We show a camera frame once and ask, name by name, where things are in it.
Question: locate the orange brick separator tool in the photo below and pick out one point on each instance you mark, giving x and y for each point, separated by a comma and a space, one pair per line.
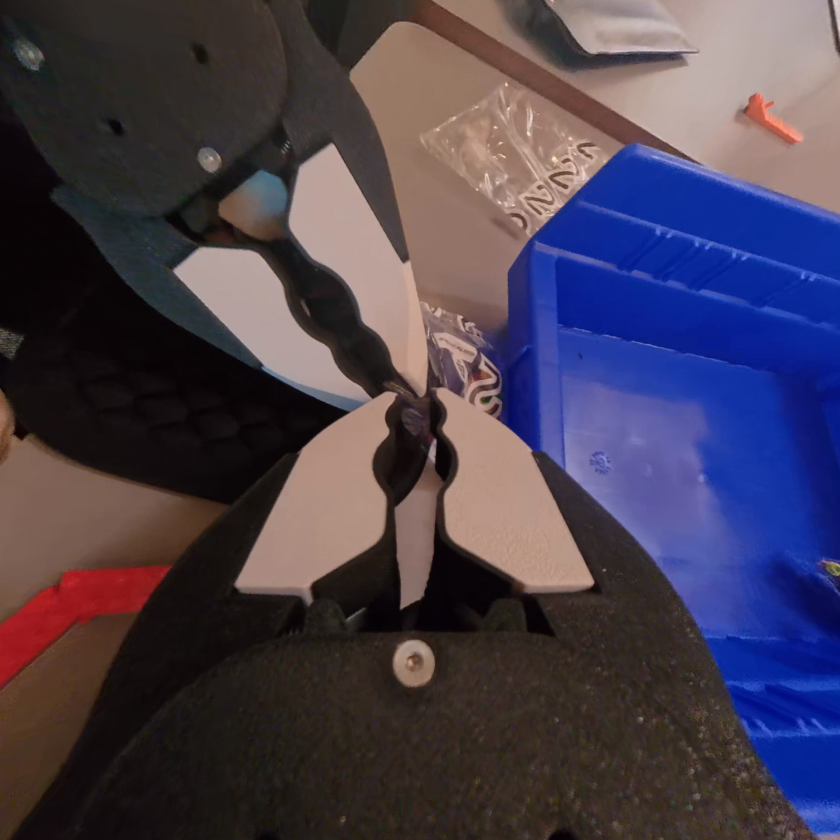
774, 121

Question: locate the dark grey pouch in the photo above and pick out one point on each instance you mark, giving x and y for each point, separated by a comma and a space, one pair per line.
610, 26

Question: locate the clear printed plastic bag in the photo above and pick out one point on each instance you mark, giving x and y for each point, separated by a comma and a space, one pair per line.
518, 151

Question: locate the red brick heart frame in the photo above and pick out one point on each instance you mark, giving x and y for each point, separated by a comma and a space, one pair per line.
72, 604

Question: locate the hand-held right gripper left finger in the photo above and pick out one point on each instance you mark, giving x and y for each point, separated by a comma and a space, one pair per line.
321, 512

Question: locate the grey desk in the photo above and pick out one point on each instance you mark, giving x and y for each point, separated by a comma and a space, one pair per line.
79, 525

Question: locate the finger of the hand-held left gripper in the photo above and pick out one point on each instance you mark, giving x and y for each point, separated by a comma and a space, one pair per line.
249, 302
348, 216

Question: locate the purple candy packet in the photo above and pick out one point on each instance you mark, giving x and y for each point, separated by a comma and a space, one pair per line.
463, 367

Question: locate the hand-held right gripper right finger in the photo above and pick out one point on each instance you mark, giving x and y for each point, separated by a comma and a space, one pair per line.
505, 518

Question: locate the blue plastic bin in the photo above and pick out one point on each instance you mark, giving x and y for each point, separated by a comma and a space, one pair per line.
689, 426

